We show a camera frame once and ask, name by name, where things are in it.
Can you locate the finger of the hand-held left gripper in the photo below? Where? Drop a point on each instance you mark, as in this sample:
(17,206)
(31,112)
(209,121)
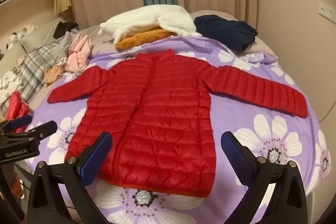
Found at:
(22,123)
(44,129)

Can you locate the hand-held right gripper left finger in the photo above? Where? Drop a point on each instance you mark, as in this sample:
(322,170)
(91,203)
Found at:
(95,154)

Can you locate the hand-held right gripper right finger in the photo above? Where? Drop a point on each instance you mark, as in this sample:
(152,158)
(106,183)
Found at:
(236,155)

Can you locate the red puffer jacket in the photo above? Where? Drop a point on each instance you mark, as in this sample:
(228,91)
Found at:
(157,121)

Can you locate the small red puffer garment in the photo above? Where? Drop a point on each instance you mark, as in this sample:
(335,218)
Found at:
(15,106)

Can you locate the purple floral blanket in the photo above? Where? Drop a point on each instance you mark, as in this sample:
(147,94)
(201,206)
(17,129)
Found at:
(236,113)

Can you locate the white crumpled cloth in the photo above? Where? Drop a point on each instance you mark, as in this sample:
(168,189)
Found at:
(8,82)

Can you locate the tan cloth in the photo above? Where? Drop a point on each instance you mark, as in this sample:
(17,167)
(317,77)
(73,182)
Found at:
(53,74)

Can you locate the grey plaid garment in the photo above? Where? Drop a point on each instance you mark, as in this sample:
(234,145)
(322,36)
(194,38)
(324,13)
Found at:
(39,61)

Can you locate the pink garment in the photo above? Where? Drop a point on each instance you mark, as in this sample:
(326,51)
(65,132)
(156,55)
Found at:
(78,56)

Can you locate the white stuffed toy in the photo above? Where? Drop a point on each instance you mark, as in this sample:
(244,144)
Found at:
(14,39)

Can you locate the beige bed headboard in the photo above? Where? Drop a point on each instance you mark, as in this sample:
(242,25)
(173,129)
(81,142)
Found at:
(44,35)

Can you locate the dark brown garment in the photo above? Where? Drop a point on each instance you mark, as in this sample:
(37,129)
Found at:
(64,28)

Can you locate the orange garment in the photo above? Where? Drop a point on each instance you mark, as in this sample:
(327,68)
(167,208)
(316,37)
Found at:
(141,37)

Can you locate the navy blue garment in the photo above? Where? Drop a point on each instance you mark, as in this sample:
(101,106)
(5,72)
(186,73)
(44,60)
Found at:
(225,29)

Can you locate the white fleece garment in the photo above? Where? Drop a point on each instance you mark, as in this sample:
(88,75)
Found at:
(147,16)

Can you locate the white wall power strip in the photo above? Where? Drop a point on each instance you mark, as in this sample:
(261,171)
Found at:
(326,11)

